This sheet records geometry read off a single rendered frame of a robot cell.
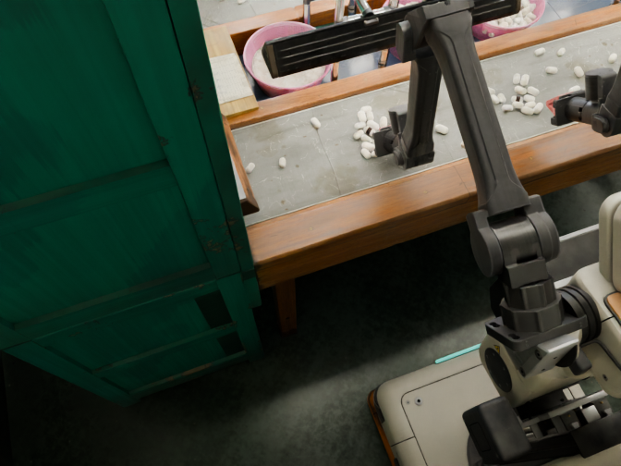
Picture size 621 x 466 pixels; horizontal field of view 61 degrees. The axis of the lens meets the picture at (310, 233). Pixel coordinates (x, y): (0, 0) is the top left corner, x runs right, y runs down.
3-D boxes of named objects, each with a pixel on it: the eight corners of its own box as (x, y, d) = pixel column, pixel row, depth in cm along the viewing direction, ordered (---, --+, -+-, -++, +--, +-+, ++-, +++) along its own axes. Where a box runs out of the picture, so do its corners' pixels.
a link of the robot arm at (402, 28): (406, 38, 85) (470, 20, 85) (395, 14, 87) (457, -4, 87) (396, 177, 123) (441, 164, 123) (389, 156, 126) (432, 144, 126)
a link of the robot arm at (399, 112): (399, 168, 121) (435, 158, 121) (390, 120, 116) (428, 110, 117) (386, 155, 132) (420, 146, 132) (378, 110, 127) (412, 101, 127)
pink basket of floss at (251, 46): (346, 63, 167) (348, 40, 158) (307, 123, 156) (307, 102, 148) (273, 33, 172) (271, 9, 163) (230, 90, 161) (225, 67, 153)
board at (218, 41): (259, 109, 147) (259, 106, 146) (206, 123, 144) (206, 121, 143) (226, 28, 160) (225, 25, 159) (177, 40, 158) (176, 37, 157)
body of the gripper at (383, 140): (371, 131, 136) (382, 137, 129) (407, 122, 137) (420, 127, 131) (374, 155, 138) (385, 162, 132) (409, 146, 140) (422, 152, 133)
